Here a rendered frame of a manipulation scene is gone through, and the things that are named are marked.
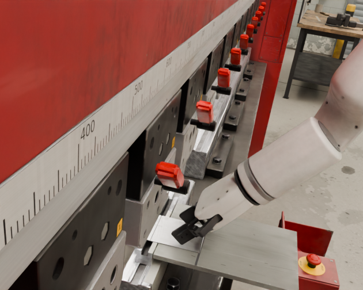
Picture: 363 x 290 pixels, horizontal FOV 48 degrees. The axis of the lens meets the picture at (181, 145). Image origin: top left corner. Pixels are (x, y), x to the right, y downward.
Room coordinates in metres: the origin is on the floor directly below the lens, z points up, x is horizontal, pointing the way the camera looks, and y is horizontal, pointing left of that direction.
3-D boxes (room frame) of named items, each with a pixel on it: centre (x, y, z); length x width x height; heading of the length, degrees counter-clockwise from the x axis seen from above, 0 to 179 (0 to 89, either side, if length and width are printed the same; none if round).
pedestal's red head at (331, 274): (0.92, -0.39, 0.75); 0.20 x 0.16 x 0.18; 172
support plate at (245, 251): (0.64, -0.12, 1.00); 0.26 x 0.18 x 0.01; 80
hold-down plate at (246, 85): (2.04, -0.28, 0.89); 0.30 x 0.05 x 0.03; 170
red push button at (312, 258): (0.87, -0.39, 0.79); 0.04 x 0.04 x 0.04
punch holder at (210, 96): (0.84, -0.01, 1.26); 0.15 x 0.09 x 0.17; 170
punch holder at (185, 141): (0.65, 0.03, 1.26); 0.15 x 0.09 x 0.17; 170
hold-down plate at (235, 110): (1.65, -0.21, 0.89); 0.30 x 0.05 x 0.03; 170
